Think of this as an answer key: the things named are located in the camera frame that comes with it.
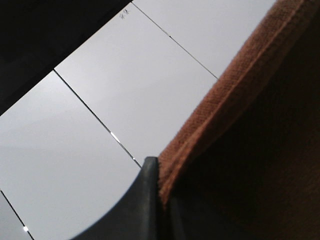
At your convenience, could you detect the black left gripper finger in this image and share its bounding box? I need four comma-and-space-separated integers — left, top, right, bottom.
73, 156, 173, 240

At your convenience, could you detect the brown towel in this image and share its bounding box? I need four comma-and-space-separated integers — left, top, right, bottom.
159, 0, 320, 240

